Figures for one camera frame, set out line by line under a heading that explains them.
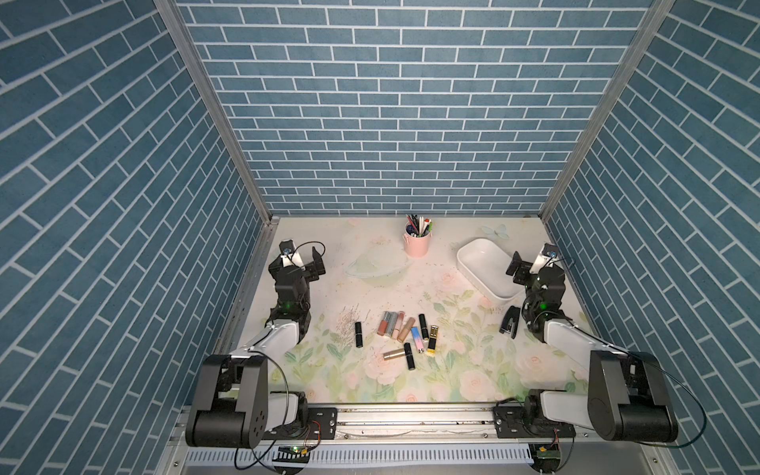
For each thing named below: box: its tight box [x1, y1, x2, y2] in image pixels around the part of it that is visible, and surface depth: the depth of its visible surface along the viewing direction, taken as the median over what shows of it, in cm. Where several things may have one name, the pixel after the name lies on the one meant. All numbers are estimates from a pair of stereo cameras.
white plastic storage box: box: [456, 238, 526, 304], surface depth 105 cm
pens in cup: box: [405, 213, 434, 238], surface depth 104 cm
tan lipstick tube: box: [396, 316, 417, 344], surface depth 91 cm
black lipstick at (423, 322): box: [418, 313, 430, 340], surface depth 92 cm
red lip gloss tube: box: [377, 310, 389, 337], surface depth 92 cm
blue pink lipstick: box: [411, 326, 425, 354], surface depth 88 cm
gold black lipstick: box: [426, 324, 439, 355], surface depth 88 cm
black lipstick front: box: [403, 342, 416, 371], surface depth 86 cm
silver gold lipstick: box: [382, 348, 406, 361], surface depth 86 cm
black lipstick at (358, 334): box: [354, 321, 364, 349], surface depth 90 cm
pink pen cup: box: [403, 221, 433, 259], surface depth 107 cm
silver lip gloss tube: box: [384, 310, 399, 338], surface depth 93 cm
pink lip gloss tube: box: [391, 310, 406, 341], surface depth 92 cm
